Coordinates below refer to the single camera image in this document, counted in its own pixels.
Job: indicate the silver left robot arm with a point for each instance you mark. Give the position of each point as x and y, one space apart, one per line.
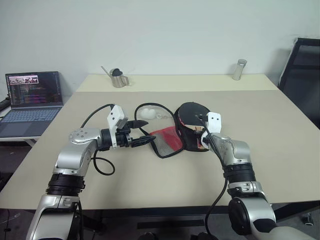
75 155

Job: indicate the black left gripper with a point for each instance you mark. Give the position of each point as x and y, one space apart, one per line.
123 138

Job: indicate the grey open laptop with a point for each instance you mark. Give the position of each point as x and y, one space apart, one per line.
32 87

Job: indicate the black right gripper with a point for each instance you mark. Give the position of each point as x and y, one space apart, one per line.
203 128

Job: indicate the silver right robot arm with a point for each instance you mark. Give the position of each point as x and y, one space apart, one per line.
236 152

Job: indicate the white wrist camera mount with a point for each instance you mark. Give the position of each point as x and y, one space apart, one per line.
214 122
115 116

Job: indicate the black heart-shaped lid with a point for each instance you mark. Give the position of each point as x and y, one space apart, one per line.
117 72

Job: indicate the black table frame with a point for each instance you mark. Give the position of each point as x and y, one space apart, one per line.
170 224

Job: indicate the metal watering can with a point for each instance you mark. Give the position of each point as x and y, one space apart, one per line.
118 81

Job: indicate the white side table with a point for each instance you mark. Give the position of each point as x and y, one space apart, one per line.
30 141

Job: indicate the grey chair caster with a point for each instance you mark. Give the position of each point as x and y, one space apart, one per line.
308 219

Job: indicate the black office chair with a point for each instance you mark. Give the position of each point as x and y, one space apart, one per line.
305 75

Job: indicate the black table tennis paddle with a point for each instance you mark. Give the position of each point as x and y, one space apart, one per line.
190 112

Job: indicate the small white plastic object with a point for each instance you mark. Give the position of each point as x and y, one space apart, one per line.
148 113

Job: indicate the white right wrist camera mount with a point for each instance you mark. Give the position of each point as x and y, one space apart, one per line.
214 122

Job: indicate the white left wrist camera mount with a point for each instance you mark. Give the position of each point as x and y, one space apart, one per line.
115 116

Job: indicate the black and red paddle case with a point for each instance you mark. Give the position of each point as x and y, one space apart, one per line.
167 140

